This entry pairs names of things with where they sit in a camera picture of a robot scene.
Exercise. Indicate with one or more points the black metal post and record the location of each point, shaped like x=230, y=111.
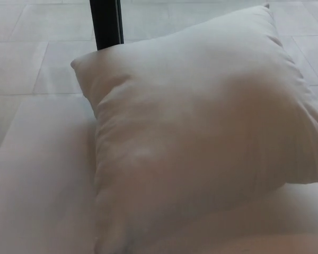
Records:
x=107, y=23

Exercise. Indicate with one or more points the white square pillow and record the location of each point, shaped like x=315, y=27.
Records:
x=201, y=132

